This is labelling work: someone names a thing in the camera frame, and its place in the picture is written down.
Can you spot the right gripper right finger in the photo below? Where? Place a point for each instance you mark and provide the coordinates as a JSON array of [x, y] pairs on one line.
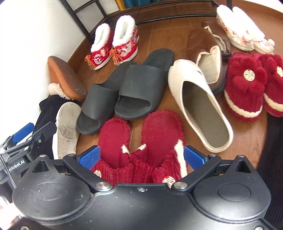
[[203, 167]]

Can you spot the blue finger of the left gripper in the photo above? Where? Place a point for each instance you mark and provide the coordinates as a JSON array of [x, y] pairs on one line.
[[23, 132]]

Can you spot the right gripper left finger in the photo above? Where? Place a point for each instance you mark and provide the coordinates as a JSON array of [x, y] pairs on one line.
[[80, 167]]

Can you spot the red knit slipper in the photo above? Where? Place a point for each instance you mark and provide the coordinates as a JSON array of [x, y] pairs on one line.
[[160, 157], [115, 164]]

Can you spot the white worn shoe sole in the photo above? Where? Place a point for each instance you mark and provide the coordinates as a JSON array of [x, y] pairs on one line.
[[66, 137]]

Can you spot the cream white slipper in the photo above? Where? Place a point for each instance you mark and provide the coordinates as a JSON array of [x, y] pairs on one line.
[[199, 106]]

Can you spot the black slide sandal left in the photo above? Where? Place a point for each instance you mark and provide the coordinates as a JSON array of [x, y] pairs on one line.
[[99, 104]]

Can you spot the black slide sandal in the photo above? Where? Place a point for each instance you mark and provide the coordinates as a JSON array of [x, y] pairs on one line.
[[99, 104], [144, 85]]

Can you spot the tan suede fleece boot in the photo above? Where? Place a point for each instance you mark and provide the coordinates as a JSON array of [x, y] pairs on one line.
[[64, 81]]

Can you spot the red fluffy flower slipper left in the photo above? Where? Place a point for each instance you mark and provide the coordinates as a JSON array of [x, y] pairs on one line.
[[245, 84]]

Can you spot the red fluffy flower slipper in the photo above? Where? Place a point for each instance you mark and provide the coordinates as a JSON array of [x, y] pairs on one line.
[[245, 84], [272, 63]]

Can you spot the red fluffy flower slipper right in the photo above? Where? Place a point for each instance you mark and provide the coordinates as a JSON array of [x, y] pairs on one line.
[[272, 63]]

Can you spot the black slide sandal right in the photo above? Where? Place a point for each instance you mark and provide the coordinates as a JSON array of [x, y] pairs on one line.
[[144, 85]]

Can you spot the red embroidered bootie left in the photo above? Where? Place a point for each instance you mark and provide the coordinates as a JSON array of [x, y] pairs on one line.
[[100, 48]]

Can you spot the red embroidered bootie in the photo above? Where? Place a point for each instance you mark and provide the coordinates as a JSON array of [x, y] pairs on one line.
[[100, 48], [125, 40]]

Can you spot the brown leather slipper near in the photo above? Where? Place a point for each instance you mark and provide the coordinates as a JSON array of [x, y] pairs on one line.
[[204, 51]]

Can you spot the brown leather slipper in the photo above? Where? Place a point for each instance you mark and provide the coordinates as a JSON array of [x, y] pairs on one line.
[[220, 37], [204, 51]]

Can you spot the brown leather slipper far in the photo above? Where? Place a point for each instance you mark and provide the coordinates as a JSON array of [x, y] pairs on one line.
[[220, 37]]

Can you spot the red embroidered bootie right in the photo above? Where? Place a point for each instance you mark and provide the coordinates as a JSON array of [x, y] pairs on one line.
[[125, 40]]

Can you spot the white embroidered bootie right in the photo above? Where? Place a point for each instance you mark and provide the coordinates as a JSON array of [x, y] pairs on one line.
[[261, 45]]

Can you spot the white embroidered bootie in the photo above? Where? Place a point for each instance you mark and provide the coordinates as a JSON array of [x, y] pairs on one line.
[[261, 45], [235, 32]]

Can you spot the white embroidered bootie left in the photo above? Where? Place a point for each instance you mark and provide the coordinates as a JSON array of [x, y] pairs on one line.
[[235, 32]]

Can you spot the black metal shoe rack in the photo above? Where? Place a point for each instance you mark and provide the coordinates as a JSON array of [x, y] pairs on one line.
[[157, 11]]

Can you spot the gold curtain trim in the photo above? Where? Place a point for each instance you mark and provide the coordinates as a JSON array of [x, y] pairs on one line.
[[120, 4]]

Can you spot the teal blue curtain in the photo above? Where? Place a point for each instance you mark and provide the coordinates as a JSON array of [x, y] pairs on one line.
[[137, 3]]

